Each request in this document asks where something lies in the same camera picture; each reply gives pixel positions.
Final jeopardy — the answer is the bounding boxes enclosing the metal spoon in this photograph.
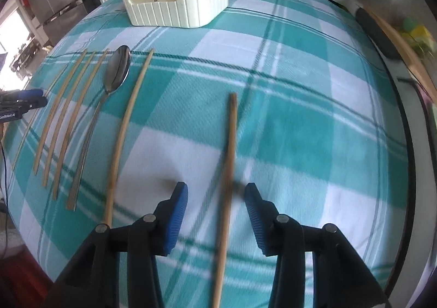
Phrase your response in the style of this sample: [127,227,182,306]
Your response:
[66,45,132,210]

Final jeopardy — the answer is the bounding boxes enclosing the bamboo chopstick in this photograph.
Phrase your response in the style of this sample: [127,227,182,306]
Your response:
[211,92,238,308]
[103,49,155,228]
[53,49,110,200]
[42,51,96,188]
[12,66,69,172]
[33,49,88,176]

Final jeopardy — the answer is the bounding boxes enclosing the yellow sponge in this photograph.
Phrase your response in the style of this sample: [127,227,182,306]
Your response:
[409,26,433,49]

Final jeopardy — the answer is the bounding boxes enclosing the wooden board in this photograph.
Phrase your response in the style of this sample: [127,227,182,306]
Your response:
[369,9,437,100]

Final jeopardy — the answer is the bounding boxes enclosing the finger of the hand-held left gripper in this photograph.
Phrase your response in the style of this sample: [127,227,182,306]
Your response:
[10,96,48,110]
[2,88,43,100]

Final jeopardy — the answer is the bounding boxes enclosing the teal checked tablecloth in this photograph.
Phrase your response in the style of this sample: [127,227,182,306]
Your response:
[3,0,415,308]

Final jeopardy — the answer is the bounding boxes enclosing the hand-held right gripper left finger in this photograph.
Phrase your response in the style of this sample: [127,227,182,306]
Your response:
[43,182,189,308]

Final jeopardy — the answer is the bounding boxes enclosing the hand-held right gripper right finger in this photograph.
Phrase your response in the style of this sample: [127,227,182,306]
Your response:
[243,182,390,308]

